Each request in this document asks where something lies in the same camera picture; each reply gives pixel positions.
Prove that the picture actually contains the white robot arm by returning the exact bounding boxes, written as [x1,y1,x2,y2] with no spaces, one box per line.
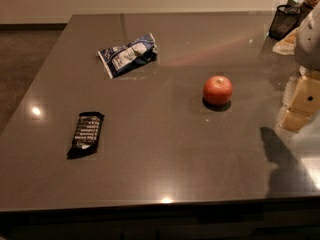
[279,4,320,132]

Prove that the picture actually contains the black rxbar chocolate wrapper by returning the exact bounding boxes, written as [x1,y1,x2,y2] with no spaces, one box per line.
[67,111,104,159]

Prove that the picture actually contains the red apple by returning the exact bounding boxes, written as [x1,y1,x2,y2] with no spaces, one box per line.
[203,76,233,106]

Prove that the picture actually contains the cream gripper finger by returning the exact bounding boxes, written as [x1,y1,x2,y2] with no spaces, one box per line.
[279,71,320,132]

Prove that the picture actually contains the cream snack packet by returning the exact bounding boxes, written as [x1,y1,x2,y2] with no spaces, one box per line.
[272,28,299,55]

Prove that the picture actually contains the blue white chip bag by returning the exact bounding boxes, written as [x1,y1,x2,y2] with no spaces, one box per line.
[97,33,157,79]

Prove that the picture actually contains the black mesh pen cup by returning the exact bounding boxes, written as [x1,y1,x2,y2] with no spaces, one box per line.
[269,5,301,40]

